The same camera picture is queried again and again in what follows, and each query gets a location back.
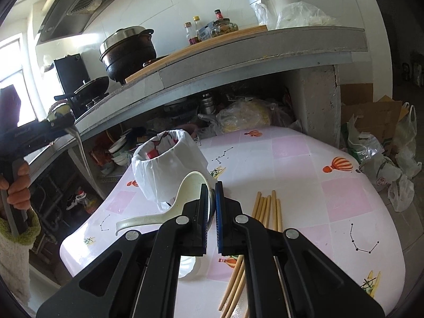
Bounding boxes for small steel spoon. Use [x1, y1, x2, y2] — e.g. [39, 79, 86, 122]
[207, 189, 216, 231]

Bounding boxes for left forearm fleece sleeve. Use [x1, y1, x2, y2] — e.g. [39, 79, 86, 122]
[1, 208, 41, 305]

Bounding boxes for left hand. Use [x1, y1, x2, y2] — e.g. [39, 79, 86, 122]
[1, 162, 31, 210]

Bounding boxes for enamel basin stack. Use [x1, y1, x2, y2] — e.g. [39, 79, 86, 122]
[47, 101, 73, 121]

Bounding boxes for gas stove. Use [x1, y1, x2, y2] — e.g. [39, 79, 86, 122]
[71, 93, 108, 114]

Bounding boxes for cooking oil bottle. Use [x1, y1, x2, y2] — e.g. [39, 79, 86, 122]
[76, 190, 100, 215]

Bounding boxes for pink tablecloth table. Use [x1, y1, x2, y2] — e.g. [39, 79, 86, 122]
[60, 127, 405, 317]

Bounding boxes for black frying pan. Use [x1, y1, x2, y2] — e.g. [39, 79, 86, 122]
[54, 76, 109, 105]

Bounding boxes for white plastic bag liner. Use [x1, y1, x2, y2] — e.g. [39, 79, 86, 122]
[131, 129, 216, 211]

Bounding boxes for stack of bowls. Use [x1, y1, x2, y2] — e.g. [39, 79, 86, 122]
[108, 136, 129, 166]

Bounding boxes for black cooking pot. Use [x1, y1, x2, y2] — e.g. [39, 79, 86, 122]
[99, 26, 157, 85]

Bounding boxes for range hood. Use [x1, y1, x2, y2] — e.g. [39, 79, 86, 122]
[37, 0, 114, 45]

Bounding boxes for floor plastic bags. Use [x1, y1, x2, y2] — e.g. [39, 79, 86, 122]
[341, 103, 423, 213]

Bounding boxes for wooden cutting board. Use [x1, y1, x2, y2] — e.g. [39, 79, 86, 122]
[125, 25, 268, 84]

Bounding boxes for yellow food bag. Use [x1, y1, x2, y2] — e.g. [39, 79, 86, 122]
[216, 99, 271, 134]

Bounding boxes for cardboard box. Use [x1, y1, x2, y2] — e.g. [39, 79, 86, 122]
[340, 83, 409, 149]

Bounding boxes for red cap condiment bottle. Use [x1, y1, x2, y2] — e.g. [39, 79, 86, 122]
[214, 9, 223, 20]

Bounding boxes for white plastic bag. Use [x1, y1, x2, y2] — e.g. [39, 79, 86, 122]
[253, 2, 340, 30]

